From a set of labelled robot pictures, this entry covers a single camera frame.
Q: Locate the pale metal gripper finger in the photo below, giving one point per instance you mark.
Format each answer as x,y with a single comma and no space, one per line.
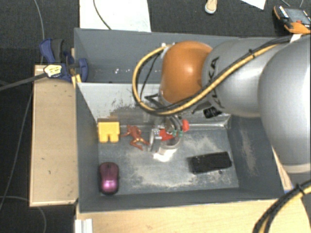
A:
152,139
158,143

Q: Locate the red-brown toy figure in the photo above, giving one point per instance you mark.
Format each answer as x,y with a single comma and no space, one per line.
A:
134,133

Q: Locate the black flat block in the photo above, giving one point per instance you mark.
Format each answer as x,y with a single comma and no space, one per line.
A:
210,162

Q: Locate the yellow notched block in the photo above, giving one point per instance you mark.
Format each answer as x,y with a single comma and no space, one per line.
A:
108,130

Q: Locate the pale wood board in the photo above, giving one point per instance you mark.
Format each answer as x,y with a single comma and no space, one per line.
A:
54,142

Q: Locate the grey metal bin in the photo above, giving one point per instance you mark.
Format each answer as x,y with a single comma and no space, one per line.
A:
150,176

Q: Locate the purple computer mouse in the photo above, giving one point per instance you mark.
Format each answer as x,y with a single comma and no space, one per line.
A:
108,178

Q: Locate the black cylinder on white bracket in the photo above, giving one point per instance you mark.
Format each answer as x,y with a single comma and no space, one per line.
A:
212,112

